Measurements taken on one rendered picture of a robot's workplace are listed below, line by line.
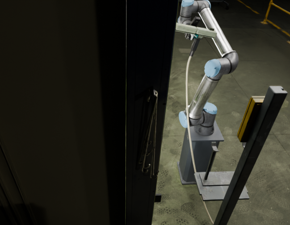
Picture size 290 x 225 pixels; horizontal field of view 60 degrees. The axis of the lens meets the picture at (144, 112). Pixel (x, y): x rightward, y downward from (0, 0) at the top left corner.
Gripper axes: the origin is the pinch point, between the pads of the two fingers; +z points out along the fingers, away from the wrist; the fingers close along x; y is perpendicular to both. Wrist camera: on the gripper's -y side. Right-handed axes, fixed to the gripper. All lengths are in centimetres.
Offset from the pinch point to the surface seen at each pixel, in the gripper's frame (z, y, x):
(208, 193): 78, 75, -9
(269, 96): 84, -7, 1
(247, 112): 78, 7, 0
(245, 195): 83, 69, -32
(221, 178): 68, 71, -22
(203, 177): 65, 74, -11
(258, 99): 78, -1, -1
